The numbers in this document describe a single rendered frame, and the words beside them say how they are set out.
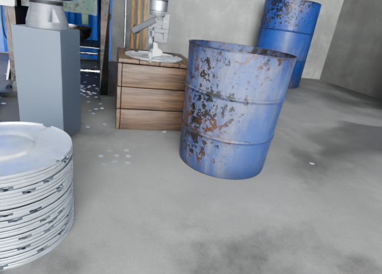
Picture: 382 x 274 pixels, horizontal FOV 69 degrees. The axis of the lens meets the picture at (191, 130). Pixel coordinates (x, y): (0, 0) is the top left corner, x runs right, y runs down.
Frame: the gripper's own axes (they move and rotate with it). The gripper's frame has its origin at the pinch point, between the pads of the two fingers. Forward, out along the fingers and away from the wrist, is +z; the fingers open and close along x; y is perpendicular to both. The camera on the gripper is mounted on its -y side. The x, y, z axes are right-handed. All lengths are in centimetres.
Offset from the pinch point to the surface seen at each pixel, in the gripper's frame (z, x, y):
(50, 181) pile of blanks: 17, -75, -14
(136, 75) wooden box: 8.5, 3.7, -5.5
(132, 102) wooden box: 21.9, 3.5, -6.6
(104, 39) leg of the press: -1, 48, -30
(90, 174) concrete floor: 36, -41, -15
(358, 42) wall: -21, 222, 240
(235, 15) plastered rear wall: -30, 227, 81
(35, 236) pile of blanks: 30, -78, -16
